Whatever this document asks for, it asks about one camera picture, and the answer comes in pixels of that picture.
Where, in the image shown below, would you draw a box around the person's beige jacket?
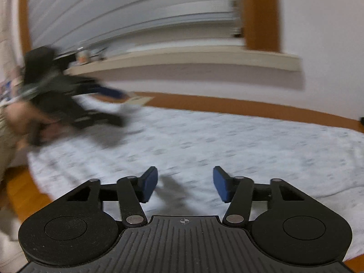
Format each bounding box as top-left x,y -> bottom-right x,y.
0,225 -> 27,273

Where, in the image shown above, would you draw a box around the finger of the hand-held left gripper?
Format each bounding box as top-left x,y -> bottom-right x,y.
75,82 -> 127,99
84,109 -> 126,129

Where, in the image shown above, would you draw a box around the wooden window frame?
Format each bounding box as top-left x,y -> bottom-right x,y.
17,0 -> 282,60

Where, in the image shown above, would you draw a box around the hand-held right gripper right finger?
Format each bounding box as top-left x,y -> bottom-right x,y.
213,166 -> 303,228

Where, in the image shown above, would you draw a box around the cream window sill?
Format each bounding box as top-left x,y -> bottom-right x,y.
64,45 -> 302,76

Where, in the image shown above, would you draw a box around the person's left hand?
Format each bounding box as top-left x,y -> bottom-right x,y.
6,101 -> 74,150

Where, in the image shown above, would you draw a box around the white patterned pants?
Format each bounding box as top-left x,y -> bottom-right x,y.
27,102 -> 364,259

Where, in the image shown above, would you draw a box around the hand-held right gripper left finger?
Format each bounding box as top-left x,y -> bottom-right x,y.
67,166 -> 159,228

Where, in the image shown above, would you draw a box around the white window blinds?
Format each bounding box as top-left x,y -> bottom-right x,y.
27,0 -> 242,57

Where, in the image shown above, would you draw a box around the cream socket plate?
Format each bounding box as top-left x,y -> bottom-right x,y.
126,95 -> 154,107

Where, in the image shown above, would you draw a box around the beige curtain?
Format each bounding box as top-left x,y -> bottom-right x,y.
0,0 -> 23,103

